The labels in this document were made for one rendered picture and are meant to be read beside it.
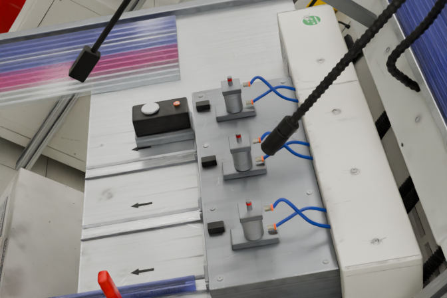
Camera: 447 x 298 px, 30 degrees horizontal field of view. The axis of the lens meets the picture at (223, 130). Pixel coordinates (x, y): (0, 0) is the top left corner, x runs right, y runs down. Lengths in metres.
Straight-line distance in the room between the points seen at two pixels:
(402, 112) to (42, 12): 1.52
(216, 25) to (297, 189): 0.47
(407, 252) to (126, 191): 0.40
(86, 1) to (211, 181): 1.36
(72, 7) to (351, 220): 1.53
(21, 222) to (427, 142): 0.86
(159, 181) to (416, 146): 0.36
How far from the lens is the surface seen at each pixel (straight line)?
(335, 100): 1.03
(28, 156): 2.55
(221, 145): 1.02
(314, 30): 1.16
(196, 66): 1.27
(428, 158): 0.86
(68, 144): 2.57
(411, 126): 0.90
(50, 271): 1.49
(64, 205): 1.61
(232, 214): 0.93
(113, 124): 1.19
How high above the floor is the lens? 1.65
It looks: 29 degrees down
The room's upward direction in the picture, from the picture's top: 40 degrees clockwise
